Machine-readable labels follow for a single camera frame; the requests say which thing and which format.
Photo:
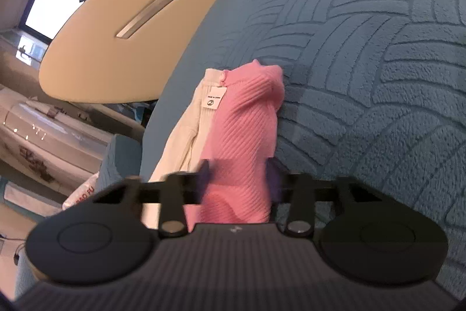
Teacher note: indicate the white printed appliance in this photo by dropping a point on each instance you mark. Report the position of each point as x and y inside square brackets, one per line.
[47, 136]

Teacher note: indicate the beige massage chair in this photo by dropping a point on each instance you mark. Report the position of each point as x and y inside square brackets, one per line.
[127, 59]

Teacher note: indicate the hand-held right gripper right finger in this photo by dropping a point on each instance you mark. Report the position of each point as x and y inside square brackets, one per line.
[275, 187]

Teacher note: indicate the blue textured cushion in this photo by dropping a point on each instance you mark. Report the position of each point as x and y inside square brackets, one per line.
[120, 161]

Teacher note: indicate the white plastic bag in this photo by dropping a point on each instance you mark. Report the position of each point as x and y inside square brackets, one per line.
[82, 192]

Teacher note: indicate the pink and white knit sweater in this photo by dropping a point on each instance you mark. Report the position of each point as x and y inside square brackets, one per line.
[240, 136]

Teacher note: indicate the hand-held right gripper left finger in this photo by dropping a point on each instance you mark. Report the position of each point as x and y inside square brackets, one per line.
[204, 183]

